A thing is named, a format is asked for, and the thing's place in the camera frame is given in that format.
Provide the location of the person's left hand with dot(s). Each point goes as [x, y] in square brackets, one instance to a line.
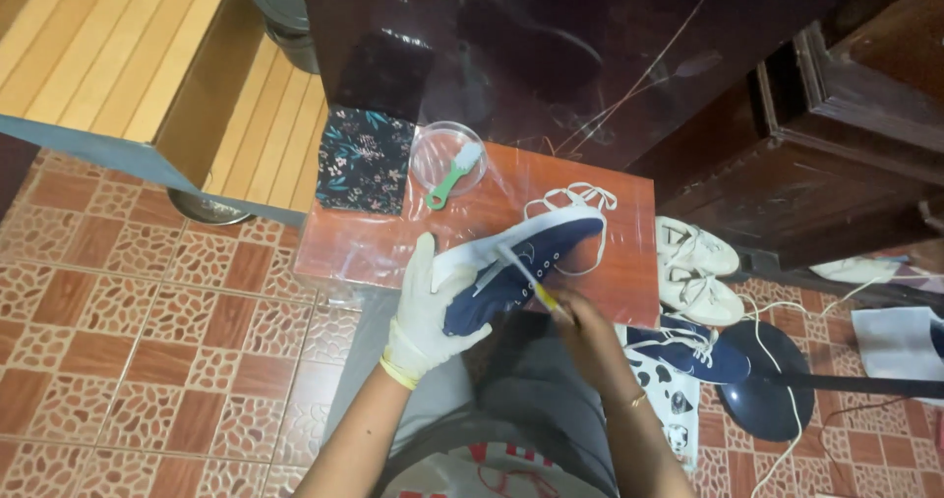
[420, 321]

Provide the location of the person's right hand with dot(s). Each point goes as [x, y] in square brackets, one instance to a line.
[590, 347]

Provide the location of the person's right fingers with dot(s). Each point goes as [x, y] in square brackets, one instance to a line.
[566, 312]

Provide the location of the navy blue canvas sneaker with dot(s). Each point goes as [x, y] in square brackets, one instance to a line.
[531, 258]

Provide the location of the person's grey trousers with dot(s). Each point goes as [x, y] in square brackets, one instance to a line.
[531, 395]

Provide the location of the white shoelace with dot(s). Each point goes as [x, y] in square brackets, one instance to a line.
[590, 197]

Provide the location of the navy blue laced sneaker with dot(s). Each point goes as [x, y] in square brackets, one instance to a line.
[689, 358]

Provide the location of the white sneaker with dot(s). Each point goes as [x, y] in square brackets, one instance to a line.
[700, 299]
[697, 246]

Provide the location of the white cow print bag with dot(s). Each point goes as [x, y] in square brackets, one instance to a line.
[667, 406]

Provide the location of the green brush with white bristles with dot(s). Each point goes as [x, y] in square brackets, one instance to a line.
[451, 179]

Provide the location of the person's white printed shirt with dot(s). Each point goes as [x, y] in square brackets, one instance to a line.
[479, 476]

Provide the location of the clear plastic bowl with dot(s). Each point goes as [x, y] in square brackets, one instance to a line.
[442, 151]

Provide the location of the small plastic covered wooden table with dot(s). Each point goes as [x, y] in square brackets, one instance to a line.
[369, 240]

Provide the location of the dark blue fan base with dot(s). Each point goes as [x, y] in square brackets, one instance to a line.
[763, 409]

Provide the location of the dark floral cloth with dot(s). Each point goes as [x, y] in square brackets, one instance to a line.
[363, 160]

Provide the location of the glossy dark wooden cabinet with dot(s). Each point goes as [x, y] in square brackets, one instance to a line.
[531, 48]

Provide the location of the pale folded cloth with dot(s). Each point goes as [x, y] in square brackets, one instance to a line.
[855, 269]

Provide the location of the black fan pole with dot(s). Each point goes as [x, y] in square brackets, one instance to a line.
[855, 384]

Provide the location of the carved dark wooden furniture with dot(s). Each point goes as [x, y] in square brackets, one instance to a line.
[833, 159]

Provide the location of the white cloth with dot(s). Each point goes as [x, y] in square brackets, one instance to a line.
[896, 339]

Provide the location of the metal bowl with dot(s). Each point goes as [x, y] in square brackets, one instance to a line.
[203, 209]

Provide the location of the grey plastic bin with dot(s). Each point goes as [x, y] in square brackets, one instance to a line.
[284, 11]

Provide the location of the light wooden slatted platform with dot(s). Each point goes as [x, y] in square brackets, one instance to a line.
[110, 48]

